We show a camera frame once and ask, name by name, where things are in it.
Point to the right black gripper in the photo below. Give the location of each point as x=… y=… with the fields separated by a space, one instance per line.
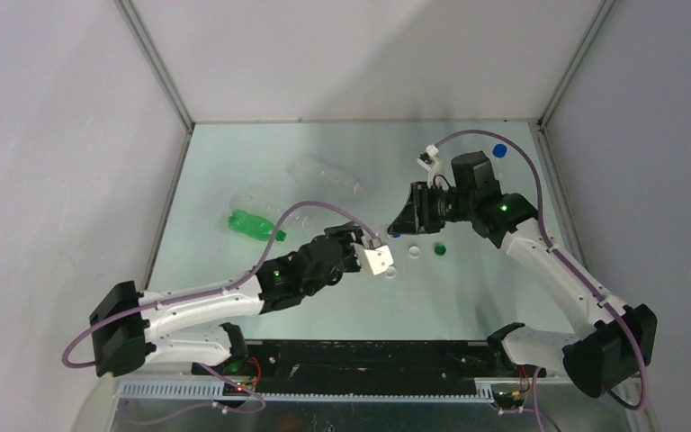
x=416 y=217

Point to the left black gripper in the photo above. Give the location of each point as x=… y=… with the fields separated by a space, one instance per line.
x=349 y=236

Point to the green cap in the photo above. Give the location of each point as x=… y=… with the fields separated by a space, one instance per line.
x=440 y=249

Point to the white cap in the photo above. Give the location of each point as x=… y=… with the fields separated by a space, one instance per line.
x=390 y=272
x=414 y=251

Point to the Pepsi label clear bottle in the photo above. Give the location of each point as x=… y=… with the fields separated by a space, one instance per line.
x=498 y=166

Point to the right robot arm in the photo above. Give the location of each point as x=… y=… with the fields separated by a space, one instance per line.
x=610 y=340

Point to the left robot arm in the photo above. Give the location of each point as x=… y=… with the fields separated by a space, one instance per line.
x=133 y=328

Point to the clear bottle beside green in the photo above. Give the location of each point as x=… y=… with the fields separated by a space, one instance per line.
x=261 y=203

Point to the green plastic bottle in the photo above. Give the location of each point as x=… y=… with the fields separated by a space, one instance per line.
x=254 y=226

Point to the left circuit board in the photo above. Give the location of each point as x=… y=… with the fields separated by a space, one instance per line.
x=241 y=390

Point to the circuit board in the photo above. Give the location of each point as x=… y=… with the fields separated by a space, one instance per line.
x=241 y=390
x=509 y=400

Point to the right circuit board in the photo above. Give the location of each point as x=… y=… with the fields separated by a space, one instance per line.
x=509 y=400

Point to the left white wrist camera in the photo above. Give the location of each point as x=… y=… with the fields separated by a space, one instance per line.
x=374 y=256

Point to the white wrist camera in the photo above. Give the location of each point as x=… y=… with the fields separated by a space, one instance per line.
x=374 y=256
x=429 y=159

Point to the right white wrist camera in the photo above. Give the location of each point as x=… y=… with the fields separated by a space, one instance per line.
x=429 y=159

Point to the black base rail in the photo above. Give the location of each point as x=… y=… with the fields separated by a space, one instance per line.
x=383 y=368

